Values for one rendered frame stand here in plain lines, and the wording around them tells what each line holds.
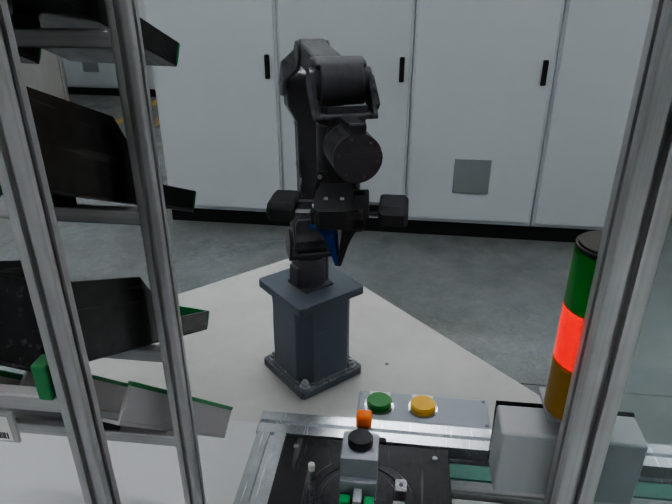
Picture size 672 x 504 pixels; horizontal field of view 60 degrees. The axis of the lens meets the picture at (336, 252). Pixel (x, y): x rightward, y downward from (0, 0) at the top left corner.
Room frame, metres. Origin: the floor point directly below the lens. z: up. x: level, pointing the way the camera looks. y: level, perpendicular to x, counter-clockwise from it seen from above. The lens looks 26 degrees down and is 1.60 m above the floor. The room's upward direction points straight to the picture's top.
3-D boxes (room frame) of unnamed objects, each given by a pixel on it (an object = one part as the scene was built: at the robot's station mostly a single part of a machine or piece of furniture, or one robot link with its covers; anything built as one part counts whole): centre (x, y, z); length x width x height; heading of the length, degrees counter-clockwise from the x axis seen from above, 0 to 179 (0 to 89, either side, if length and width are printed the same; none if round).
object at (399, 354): (0.94, 0.09, 0.84); 0.90 x 0.70 x 0.03; 37
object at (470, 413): (0.74, -0.14, 0.93); 0.21 x 0.07 x 0.06; 83
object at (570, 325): (0.39, -0.20, 1.33); 0.05 x 0.05 x 0.05
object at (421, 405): (0.74, -0.14, 0.96); 0.04 x 0.04 x 0.02
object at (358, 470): (0.52, -0.03, 1.06); 0.08 x 0.04 x 0.07; 173
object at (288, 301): (0.97, 0.05, 0.96); 0.15 x 0.15 x 0.20; 37
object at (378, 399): (0.74, -0.07, 0.96); 0.04 x 0.04 x 0.02
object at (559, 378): (0.39, -0.20, 1.28); 0.05 x 0.05 x 0.05
